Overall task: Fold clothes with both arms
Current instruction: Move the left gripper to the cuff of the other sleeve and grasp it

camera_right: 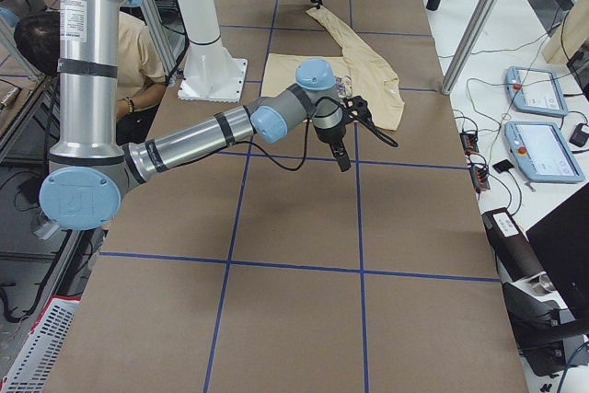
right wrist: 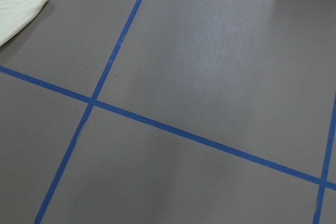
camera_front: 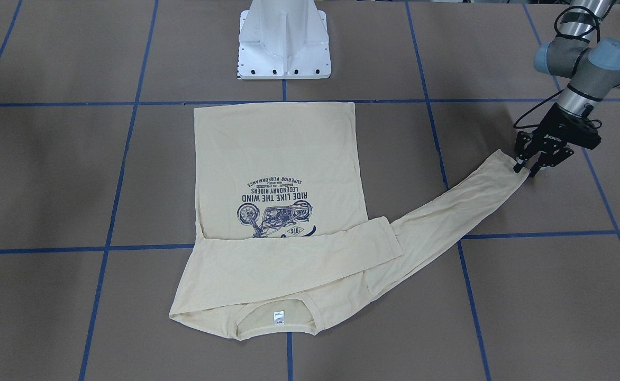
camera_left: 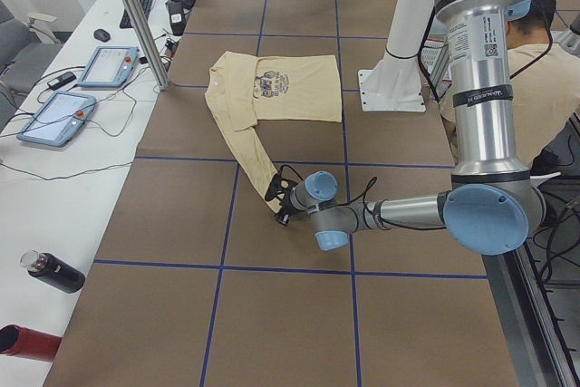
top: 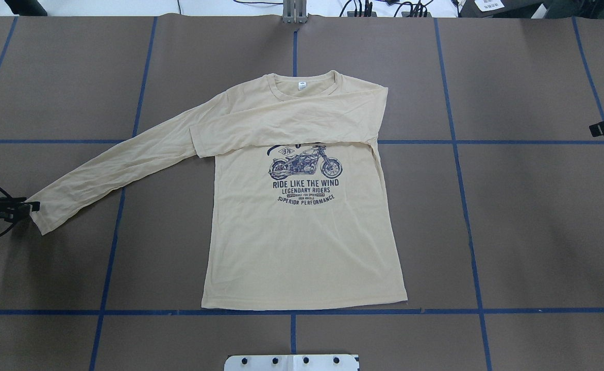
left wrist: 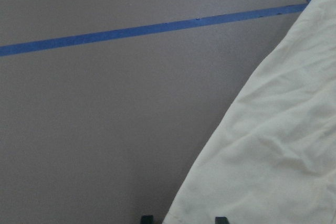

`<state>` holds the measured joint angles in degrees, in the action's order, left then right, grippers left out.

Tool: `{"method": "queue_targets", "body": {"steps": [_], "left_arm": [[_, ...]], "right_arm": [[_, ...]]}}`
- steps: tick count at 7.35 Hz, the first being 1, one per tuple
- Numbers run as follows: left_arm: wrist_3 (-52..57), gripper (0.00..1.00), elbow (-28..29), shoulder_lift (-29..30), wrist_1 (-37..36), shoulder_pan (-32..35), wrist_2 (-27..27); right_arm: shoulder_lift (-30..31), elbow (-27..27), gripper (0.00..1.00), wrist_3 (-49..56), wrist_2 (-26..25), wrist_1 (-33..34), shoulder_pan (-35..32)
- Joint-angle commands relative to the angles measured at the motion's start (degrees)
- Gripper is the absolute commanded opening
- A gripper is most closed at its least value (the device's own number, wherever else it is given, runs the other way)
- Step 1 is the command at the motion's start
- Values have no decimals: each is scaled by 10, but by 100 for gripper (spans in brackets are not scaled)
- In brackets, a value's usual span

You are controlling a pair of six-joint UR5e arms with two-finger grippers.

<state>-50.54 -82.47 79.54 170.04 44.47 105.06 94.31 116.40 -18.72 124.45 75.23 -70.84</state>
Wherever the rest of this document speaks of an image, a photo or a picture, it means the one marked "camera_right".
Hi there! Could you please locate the beige long sleeve shirt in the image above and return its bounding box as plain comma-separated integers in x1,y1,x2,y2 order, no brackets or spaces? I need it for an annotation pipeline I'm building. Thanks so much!
261,6,405,131

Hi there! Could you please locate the seated person in beige shirt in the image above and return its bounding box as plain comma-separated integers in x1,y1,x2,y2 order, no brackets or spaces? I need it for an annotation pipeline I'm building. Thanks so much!
14,11,167,145

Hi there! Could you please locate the lower blue teach pendant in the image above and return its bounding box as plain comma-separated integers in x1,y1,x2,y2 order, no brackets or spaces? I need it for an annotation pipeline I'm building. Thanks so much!
503,121,585,184

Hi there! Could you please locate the blue teach pendant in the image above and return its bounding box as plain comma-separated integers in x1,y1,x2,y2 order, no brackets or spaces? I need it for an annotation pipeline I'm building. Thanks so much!
503,121,585,184
505,66,569,117

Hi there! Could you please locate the black label printer device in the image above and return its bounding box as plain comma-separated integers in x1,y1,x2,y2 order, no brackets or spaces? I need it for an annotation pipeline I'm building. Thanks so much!
481,208,544,281

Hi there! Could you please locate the upper blue teach pendant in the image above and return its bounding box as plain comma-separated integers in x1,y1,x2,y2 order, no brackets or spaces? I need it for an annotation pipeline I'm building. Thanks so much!
505,66,569,117

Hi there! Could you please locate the black monitor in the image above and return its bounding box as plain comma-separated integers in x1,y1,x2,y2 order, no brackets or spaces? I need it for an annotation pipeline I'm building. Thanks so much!
526,186,588,318

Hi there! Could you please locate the white plastic basket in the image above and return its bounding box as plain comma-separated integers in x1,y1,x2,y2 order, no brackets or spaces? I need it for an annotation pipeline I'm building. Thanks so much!
1,295,80,392

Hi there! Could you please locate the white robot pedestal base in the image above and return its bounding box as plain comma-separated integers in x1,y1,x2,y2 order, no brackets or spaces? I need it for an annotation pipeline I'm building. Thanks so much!
177,0,248,103

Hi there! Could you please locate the aluminium frame post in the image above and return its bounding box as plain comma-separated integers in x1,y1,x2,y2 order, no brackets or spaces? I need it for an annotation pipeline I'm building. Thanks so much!
441,0,498,96

